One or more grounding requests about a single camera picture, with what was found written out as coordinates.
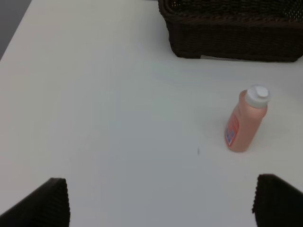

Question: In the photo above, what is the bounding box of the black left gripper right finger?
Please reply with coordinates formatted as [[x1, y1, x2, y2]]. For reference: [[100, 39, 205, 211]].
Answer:
[[252, 174, 303, 227]]

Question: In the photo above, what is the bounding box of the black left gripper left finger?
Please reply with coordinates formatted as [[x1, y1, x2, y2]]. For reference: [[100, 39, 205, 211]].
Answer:
[[0, 178, 71, 227]]

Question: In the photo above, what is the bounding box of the pink bottle white cap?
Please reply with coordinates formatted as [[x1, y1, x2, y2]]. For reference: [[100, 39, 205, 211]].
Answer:
[[224, 85, 270, 152]]

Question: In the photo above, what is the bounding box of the dark brown wicker basket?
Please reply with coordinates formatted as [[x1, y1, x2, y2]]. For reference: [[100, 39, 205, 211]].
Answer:
[[158, 0, 303, 62]]

